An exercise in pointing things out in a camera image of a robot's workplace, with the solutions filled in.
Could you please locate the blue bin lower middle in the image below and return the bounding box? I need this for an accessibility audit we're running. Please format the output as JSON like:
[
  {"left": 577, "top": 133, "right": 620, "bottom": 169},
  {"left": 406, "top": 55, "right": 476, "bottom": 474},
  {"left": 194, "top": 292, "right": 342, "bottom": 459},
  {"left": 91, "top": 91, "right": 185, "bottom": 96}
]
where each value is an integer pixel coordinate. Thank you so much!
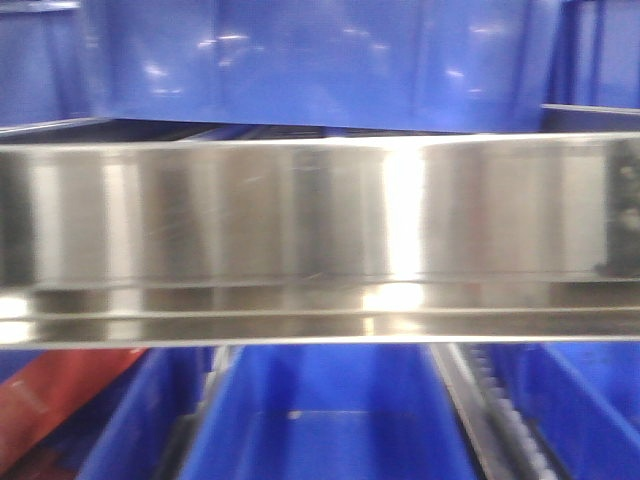
[{"left": 180, "top": 344, "right": 475, "bottom": 479}]

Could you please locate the blue crate upper left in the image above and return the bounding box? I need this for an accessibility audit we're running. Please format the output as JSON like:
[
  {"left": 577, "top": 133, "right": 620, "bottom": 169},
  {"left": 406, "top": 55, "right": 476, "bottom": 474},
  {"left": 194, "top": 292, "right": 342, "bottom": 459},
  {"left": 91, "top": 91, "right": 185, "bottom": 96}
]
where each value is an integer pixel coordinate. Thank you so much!
[{"left": 1, "top": 1, "right": 91, "bottom": 127}]

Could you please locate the blue bin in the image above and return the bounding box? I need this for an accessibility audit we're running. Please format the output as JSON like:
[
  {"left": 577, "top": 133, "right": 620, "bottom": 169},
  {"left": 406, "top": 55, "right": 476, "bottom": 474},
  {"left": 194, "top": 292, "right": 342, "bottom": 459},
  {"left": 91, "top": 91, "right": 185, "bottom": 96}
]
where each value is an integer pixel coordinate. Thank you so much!
[
  {"left": 77, "top": 347, "right": 213, "bottom": 479},
  {"left": 180, "top": 344, "right": 475, "bottom": 479},
  {"left": 488, "top": 342, "right": 639, "bottom": 479}
]

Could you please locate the white roller conveyor track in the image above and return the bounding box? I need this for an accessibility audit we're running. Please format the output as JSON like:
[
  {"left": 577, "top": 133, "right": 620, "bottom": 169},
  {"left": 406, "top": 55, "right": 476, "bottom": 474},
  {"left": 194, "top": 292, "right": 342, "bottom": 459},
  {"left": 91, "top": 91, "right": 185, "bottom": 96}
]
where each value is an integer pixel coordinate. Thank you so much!
[{"left": 461, "top": 344, "right": 562, "bottom": 480}]

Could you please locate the blue bin lower left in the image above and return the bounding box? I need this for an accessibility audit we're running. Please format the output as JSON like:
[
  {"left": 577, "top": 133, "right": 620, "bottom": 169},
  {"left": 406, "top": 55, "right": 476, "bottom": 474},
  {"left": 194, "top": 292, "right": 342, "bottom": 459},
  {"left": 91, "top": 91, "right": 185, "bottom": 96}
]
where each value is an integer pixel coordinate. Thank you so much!
[{"left": 77, "top": 347, "right": 213, "bottom": 479}]

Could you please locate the stainless steel shelf front rail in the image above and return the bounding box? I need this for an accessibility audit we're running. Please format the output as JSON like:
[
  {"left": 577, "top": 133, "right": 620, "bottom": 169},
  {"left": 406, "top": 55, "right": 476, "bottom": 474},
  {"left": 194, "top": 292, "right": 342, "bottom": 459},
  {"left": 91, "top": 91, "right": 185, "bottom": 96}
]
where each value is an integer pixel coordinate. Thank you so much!
[{"left": 1, "top": 133, "right": 639, "bottom": 348}]

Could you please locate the red bin lower left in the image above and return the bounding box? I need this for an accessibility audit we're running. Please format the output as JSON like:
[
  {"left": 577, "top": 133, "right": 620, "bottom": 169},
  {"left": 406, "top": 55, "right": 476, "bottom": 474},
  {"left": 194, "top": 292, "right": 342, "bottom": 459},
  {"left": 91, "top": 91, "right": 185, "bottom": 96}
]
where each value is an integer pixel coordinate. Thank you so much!
[{"left": 1, "top": 348, "right": 144, "bottom": 472}]

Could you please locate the blue crate upper right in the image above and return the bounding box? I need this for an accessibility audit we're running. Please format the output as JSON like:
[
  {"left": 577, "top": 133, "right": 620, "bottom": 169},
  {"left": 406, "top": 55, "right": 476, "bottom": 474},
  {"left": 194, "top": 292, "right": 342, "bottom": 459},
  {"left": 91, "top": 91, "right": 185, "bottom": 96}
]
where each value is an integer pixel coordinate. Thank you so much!
[{"left": 546, "top": 1, "right": 639, "bottom": 109}]

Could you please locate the blue bin lower right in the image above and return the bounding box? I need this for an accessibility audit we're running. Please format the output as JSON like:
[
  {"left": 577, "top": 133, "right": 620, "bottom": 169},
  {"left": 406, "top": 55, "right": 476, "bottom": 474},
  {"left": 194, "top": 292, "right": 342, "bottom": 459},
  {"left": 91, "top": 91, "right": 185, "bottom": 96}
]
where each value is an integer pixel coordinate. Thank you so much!
[{"left": 488, "top": 342, "right": 639, "bottom": 479}]

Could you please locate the large blue crate upper middle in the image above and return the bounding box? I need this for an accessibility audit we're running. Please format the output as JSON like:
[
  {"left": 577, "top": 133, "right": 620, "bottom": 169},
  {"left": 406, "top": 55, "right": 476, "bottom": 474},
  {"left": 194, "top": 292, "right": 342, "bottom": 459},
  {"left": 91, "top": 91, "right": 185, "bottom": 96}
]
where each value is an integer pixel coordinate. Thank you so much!
[{"left": 80, "top": 1, "right": 561, "bottom": 133}]

